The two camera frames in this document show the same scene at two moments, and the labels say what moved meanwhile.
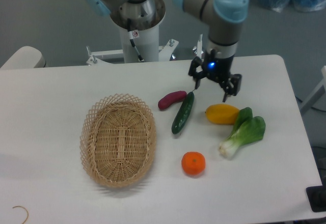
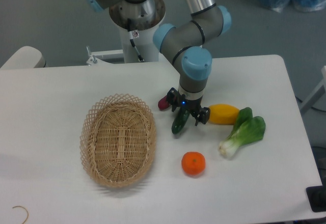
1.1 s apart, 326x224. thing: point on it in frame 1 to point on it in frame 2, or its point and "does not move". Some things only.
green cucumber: x=183 y=113 does not move
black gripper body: x=216 y=68 to x=191 y=105
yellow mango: x=222 y=114 does not move
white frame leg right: x=313 y=98 does not move
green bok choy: x=247 y=130 does not move
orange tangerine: x=193 y=163 does not move
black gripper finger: x=197 y=76 to x=173 y=98
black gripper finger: x=231 y=86 to x=202 y=115
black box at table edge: x=317 y=196 does not move
